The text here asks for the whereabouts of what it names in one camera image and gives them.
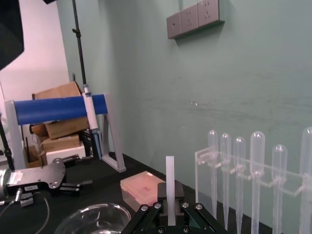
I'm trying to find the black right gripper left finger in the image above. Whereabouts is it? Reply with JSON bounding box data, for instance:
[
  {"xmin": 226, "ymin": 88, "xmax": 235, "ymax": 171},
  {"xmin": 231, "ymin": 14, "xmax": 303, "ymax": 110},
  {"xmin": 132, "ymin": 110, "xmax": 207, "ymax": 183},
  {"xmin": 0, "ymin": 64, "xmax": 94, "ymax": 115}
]
[{"xmin": 121, "ymin": 182, "xmax": 169, "ymax": 234}]

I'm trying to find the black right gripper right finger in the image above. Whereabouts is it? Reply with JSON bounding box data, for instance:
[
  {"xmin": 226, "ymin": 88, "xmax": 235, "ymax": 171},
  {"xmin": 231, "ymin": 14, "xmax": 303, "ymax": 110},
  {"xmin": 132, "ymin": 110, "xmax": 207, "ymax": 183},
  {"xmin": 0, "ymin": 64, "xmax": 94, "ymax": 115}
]
[{"xmin": 174, "ymin": 182, "xmax": 230, "ymax": 234}]

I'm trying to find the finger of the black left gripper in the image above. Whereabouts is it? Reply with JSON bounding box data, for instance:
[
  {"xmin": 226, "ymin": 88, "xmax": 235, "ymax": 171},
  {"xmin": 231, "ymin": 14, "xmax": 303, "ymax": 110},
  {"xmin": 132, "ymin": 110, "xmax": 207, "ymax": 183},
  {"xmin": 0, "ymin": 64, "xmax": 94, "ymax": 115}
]
[
  {"xmin": 59, "ymin": 179, "xmax": 94, "ymax": 196},
  {"xmin": 62, "ymin": 154, "xmax": 80, "ymax": 167}
]

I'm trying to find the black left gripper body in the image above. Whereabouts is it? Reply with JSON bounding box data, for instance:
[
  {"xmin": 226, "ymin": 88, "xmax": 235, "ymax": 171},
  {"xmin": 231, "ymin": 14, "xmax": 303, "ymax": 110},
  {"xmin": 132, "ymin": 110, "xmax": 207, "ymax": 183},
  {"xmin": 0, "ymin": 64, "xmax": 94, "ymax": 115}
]
[{"xmin": 5, "ymin": 157, "xmax": 67, "ymax": 196}]

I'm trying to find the white translucent stirring rod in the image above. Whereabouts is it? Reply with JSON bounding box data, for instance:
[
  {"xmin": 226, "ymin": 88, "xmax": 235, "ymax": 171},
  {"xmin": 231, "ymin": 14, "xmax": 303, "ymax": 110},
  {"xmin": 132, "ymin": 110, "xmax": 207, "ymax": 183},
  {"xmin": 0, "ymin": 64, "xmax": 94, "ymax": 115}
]
[{"xmin": 165, "ymin": 156, "xmax": 177, "ymax": 226}]

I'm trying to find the white foam box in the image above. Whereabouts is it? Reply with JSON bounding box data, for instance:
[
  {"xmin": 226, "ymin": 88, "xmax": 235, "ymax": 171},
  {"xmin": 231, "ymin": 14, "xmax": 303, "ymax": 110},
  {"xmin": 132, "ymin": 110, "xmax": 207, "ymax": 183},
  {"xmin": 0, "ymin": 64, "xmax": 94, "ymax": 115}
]
[{"xmin": 45, "ymin": 145, "xmax": 86, "ymax": 164}]

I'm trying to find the small brown cardboard box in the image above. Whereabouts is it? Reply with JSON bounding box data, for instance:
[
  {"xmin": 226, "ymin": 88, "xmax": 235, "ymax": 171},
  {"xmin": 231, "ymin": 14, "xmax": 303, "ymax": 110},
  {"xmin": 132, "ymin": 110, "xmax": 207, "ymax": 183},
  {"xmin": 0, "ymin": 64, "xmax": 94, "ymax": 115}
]
[{"xmin": 26, "ymin": 145, "xmax": 48, "ymax": 169}]

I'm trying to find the black table cloth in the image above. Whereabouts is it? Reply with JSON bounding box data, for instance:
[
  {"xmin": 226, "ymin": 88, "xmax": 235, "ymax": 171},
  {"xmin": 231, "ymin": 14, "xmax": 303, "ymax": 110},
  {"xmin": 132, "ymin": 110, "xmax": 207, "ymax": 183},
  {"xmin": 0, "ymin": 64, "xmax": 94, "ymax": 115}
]
[{"xmin": 0, "ymin": 151, "xmax": 230, "ymax": 234}]

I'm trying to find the pink translucent plastic box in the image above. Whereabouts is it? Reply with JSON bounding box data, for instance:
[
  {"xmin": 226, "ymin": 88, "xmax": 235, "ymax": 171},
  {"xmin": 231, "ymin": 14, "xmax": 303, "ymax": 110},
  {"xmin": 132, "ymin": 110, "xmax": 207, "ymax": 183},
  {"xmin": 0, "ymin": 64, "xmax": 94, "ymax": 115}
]
[{"xmin": 120, "ymin": 171, "xmax": 167, "ymax": 213}]

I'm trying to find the clear glass bowl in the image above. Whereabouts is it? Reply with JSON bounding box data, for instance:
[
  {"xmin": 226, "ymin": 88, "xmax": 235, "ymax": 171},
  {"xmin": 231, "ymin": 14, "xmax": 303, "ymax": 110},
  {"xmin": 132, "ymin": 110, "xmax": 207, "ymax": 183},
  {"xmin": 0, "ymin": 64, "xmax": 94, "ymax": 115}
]
[{"xmin": 54, "ymin": 202, "xmax": 133, "ymax": 234}]

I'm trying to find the black tripod stand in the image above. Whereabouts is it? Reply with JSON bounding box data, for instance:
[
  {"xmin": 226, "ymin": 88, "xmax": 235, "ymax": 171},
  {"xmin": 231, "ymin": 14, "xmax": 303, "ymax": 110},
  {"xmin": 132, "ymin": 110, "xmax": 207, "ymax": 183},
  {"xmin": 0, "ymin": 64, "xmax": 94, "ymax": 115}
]
[{"xmin": 0, "ymin": 112, "xmax": 16, "ymax": 171}]

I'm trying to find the clear acrylic pipette rack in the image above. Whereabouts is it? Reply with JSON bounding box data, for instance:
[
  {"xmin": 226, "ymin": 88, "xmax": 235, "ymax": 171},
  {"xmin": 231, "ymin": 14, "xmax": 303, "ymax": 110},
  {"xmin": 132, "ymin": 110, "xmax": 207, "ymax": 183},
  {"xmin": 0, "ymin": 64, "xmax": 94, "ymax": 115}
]
[{"xmin": 194, "ymin": 147, "xmax": 308, "ymax": 208}]

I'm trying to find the white and blue pipettor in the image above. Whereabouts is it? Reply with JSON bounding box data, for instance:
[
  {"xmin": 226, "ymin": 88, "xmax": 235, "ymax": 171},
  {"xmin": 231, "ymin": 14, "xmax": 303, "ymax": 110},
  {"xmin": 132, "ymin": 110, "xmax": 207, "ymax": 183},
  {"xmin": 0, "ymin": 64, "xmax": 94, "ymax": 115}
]
[{"xmin": 81, "ymin": 83, "xmax": 102, "ymax": 160}]

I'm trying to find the white stand with blue roller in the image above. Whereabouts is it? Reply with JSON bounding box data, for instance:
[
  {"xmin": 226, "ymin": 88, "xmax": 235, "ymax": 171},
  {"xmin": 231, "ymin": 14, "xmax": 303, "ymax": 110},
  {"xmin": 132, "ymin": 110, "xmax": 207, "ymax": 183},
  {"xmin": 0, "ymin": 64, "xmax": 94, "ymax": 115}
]
[{"xmin": 4, "ymin": 92, "xmax": 127, "ymax": 173}]

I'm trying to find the open brown cardboard box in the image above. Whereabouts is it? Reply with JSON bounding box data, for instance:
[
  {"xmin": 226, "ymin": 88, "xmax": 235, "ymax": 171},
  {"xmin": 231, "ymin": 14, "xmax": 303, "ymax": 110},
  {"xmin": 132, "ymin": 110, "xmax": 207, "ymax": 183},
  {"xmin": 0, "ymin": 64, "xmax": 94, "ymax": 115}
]
[{"xmin": 32, "ymin": 81, "xmax": 83, "ymax": 101}]

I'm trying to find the clear plastic pipette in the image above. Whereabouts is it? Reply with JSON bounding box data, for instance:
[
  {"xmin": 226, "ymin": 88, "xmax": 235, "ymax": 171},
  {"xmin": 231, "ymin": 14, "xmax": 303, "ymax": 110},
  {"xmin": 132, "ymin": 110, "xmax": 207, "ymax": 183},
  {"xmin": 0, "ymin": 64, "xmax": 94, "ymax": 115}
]
[
  {"xmin": 233, "ymin": 136, "xmax": 247, "ymax": 234},
  {"xmin": 207, "ymin": 130, "xmax": 219, "ymax": 220},
  {"xmin": 250, "ymin": 131, "xmax": 266, "ymax": 234},
  {"xmin": 299, "ymin": 127, "xmax": 312, "ymax": 234},
  {"xmin": 220, "ymin": 132, "xmax": 232, "ymax": 231},
  {"xmin": 272, "ymin": 144, "xmax": 289, "ymax": 234}
]

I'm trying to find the black light stand pole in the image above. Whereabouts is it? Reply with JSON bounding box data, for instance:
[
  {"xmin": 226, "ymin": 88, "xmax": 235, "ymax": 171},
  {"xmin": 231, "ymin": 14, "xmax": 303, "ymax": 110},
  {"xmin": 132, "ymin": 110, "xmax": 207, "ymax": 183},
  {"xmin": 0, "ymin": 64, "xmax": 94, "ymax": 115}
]
[{"xmin": 71, "ymin": 0, "xmax": 88, "ymax": 86}]

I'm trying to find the black lamp hood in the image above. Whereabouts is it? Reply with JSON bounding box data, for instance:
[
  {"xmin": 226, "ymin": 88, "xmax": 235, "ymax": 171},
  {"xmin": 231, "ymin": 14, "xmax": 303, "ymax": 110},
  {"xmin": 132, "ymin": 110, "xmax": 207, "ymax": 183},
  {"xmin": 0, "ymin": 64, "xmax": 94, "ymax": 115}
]
[{"xmin": 0, "ymin": 0, "xmax": 25, "ymax": 71}]

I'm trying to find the thin dark cable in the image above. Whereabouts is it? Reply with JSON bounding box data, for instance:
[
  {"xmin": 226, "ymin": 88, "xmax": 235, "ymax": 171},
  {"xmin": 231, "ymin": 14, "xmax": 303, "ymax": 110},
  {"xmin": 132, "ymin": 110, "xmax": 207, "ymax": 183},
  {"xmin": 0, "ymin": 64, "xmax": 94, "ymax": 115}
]
[{"xmin": 0, "ymin": 196, "xmax": 51, "ymax": 220}]

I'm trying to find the grey wall socket strip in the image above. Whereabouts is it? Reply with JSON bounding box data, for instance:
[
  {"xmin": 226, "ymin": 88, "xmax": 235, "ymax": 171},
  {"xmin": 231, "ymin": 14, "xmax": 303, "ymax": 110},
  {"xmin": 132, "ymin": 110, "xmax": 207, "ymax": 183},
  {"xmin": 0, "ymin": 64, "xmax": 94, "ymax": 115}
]
[{"xmin": 166, "ymin": 0, "xmax": 226, "ymax": 40}]

